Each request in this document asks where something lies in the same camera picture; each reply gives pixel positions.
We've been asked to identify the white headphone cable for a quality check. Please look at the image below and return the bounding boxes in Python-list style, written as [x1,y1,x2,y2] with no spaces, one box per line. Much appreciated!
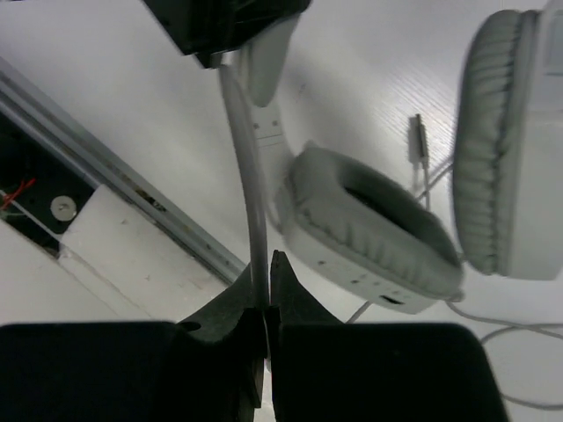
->
[347,113,563,408]

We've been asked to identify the white grey headphones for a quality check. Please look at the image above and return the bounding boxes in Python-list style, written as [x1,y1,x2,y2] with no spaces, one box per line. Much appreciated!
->
[218,1,562,315]

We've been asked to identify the aluminium rail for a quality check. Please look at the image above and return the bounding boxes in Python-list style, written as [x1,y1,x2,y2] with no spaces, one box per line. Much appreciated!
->
[1,60,245,284]

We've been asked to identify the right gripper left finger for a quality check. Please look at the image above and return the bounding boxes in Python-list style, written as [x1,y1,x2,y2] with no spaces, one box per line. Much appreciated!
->
[179,268,264,409]

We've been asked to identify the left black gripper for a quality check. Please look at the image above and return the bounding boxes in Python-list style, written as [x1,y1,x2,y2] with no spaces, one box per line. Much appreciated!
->
[144,0,311,69]

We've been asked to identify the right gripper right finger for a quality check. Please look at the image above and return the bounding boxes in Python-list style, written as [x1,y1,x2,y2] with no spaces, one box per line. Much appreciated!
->
[268,250,341,421]

